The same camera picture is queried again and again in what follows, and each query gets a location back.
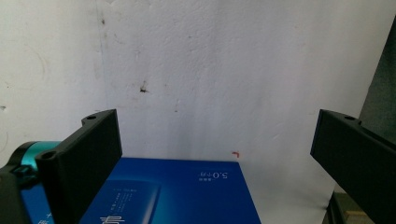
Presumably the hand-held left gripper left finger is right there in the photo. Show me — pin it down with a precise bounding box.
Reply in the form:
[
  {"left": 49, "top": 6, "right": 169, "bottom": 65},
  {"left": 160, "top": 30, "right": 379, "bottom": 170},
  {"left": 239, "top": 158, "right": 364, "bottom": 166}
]
[{"left": 35, "top": 108, "right": 123, "bottom": 224}]

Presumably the black metal stand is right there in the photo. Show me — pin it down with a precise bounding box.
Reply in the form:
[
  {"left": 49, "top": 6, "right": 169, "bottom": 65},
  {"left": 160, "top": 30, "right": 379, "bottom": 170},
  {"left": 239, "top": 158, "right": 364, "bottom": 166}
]
[{"left": 325, "top": 189, "right": 348, "bottom": 224}]

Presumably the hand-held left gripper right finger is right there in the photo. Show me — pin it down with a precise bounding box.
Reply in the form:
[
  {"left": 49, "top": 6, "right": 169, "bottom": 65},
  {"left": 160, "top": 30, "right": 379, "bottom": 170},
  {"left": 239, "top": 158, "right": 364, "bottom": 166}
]
[{"left": 310, "top": 108, "right": 396, "bottom": 224}]

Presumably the blue printed box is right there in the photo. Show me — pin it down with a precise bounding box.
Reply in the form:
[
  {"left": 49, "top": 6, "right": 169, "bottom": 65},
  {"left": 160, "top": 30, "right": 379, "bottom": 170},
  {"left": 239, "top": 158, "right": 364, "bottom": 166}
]
[{"left": 20, "top": 157, "right": 262, "bottom": 224}]

